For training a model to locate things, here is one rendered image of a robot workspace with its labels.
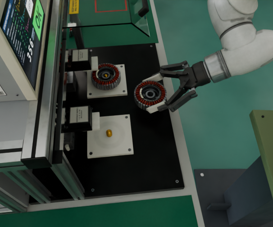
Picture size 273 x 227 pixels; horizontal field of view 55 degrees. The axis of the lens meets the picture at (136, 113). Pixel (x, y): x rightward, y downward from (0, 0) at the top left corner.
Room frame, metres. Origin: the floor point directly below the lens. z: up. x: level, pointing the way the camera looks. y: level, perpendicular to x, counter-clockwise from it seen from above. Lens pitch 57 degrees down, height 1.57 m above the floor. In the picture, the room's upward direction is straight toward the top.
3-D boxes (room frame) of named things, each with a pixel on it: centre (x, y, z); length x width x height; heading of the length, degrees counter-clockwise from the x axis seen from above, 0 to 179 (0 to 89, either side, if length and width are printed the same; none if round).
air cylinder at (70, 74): (0.65, 0.26, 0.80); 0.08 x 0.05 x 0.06; 6
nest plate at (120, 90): (0.66, 0.12, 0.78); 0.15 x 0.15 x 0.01; 6
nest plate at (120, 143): (0.42, 0.09, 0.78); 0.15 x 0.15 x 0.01; 6
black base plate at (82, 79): (0.54, 0.12, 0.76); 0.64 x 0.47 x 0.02; 6
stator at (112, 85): (0.66, 0.12, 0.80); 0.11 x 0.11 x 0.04
